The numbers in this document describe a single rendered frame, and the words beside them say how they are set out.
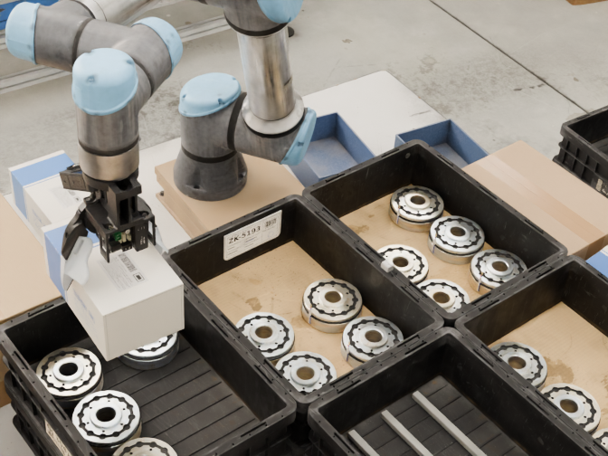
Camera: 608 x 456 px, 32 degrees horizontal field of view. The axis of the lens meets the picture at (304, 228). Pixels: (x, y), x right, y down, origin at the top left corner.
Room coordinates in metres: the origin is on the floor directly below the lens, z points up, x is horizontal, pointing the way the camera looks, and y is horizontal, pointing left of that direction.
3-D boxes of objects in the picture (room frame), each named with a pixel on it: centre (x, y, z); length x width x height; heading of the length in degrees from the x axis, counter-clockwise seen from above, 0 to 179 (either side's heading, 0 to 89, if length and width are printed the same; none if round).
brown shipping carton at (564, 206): (1.64, -0.45, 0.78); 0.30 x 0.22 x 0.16; 41
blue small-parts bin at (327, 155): (1.87, -0.04, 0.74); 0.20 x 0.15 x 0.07; 30
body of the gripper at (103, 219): (1.06, 0.25, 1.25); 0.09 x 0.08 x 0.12; 37
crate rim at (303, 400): (1.26, 0.00, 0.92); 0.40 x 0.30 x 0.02; 41
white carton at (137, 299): (1.08, 0.26, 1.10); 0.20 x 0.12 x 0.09; 37
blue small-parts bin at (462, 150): (1.88, -0.30, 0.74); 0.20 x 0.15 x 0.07; 32
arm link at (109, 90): (1.06, 0.25, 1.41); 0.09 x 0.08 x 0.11; 164
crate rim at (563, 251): (1.46, -0.23, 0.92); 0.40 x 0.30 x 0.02; 41
